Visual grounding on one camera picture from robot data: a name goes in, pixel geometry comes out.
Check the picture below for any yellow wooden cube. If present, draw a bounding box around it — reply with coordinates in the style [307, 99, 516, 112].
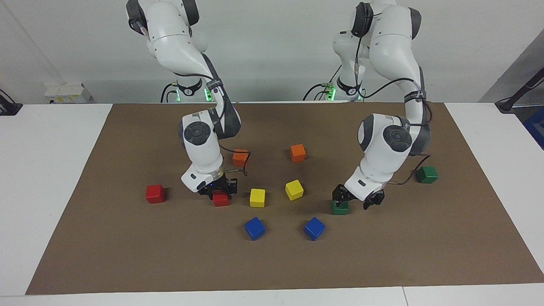
[249, 188, 266, 208]
[285, 179, 305, 201]

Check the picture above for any blue wooden cube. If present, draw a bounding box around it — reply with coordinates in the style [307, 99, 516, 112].
[303, 217, 326, 241]
[244, 217, 266, 241]

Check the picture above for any brown paper table mat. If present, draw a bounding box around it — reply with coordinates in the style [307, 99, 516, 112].
[25, 102, 544, 296]

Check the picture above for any black stand with pole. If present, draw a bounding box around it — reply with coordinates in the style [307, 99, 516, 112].
[495, 67, 544, 114]

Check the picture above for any white power strip box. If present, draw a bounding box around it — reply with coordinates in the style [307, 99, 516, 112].
[44, 82, 92, 105]

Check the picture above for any blue crate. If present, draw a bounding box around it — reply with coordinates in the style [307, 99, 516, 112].
[523, 106, 544, 150]

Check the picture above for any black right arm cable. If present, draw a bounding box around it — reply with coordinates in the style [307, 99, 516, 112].
[172, 70, 252, 176]

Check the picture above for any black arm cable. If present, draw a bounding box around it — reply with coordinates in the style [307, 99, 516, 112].
[172, 70, 252, 176]
[351, 12, 433, 186]

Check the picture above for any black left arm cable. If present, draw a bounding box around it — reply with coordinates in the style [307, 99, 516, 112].
[351, 12, 433, 186]

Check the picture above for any black right base cable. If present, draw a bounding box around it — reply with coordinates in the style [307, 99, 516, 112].
[160, 82, 179, 104]

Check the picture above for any black base cable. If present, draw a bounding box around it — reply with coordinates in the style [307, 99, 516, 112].
[302, 82, 330, 102]
[160, 82, 179, 104]

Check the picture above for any black left base cable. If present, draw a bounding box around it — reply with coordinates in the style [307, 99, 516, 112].
[302, 82, 330, 102]

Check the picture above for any black clamp mount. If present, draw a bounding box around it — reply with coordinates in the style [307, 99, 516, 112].
[0, 88, 23, 116]

